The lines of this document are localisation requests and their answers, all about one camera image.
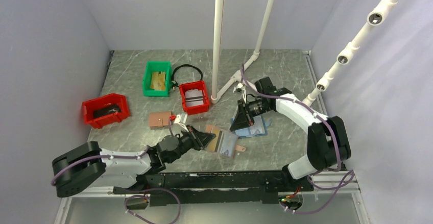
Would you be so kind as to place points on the white cards in red bin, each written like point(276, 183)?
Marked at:
point(194, 97)

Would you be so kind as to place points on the white PVC pipe frame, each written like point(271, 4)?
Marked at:
point(217, 93)

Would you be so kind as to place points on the yellow cards in green bin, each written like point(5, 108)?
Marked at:
point(158, 81)

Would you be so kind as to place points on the white magnetic stripe card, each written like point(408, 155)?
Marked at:
point(226, 143)

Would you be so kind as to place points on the tan card holder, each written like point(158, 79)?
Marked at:
point(211, 147)
point(159, 120)

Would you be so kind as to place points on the tan closed card holder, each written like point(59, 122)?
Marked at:
point(159, 120)

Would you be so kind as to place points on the green bin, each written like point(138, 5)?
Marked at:
point(153, 66)

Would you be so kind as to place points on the black item in red bin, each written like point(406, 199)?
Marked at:
point(110, 109)

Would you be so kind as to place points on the blue card holder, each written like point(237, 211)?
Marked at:
point(258, 129)

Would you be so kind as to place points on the white PVC camera pole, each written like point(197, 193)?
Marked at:
point(375, 18)

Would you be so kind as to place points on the large red bin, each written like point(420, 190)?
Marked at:
point(113, 98)

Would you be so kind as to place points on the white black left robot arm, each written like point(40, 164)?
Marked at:
point(89, 165)

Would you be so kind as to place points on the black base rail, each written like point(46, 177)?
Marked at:
point(264, 186)

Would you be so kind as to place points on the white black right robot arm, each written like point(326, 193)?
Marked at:
point(327, 141)

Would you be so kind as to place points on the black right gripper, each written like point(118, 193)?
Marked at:
point(242, 119)

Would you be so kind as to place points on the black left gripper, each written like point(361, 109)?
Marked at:
point(203, 138)

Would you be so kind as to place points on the small red bin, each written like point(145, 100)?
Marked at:
point(197, 109)

